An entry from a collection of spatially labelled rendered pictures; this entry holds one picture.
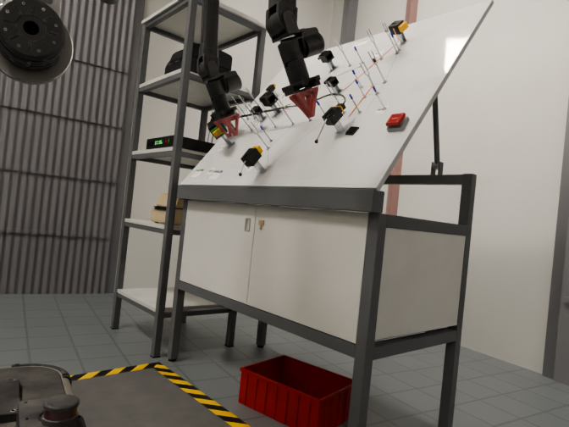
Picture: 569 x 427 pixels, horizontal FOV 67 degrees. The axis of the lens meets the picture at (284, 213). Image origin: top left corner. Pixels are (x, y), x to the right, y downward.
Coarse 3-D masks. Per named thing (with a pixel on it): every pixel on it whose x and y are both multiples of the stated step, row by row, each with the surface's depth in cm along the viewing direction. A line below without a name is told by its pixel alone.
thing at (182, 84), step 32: (192, 0) 217; (160, 32) 265; (192, 32) 218; (224, 32) 260; (256, 32) 251; (256, 64) 248; (160, 96) 267; (192, 96) 264; (256, 96) 247; (160, 160) 270; (192, 160) 255; (128, 192) 257; (128, 224) 253; (160, 224) 227; (160, 288) 216; (160, 320) 216
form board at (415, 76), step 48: (336, 48) 225; (384, 48) 191; (432, 48) 166; (288, 96) 216; (336, 96) 184; (384, 96) 161; (432, 96) 143; (240, 144) 206; (288, 144) 177; (336, 144) 156; (384, 144) 139
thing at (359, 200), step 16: (192, 192) 201; (208, 192) 191; (224, 192) 182; (240, 192) 173; (256, 192) 166; (272, 192) 159; (288, 192) 152; (304, 192) 146; (320, 192) 140; (336, 192) 135; (352, 192) 130; (368, 192) 126; (320, 208) 146; (336, 208) 135; (352, 208) 130; (368, 208) 126
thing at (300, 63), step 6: (300, 60) 113; (288, 66) 115; (294, 66) 113; (300, 66) 113; (306, 66) 115; (288, 72) 114; (294, 72) 113; (300, 72) 113; (306, 72) 114; (288, 78) 116; (294, 78) 114; (300, 78) 114; (306, 78) 114; (312, 78) 113; (318, 78) 114; (294, 84) 114; (300, 84) 113; (306, 84) 112; (282, 90) 119
